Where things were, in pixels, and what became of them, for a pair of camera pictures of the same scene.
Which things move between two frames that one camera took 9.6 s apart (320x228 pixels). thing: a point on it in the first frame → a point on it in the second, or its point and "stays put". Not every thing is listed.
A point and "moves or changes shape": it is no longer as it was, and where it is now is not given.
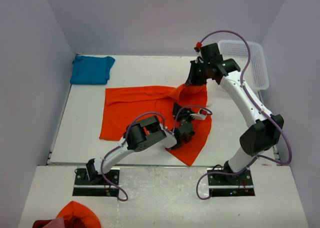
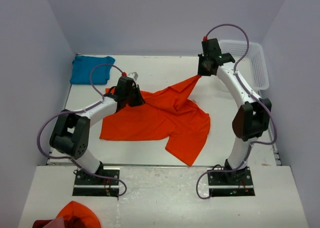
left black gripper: (184, 112) → (139, 100)
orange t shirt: (124, 105) moves or changes shape
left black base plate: (97, 186) stays put
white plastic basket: (256, 74) stays put
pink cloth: (58, 222) stays put
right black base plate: (228, 185) stays put
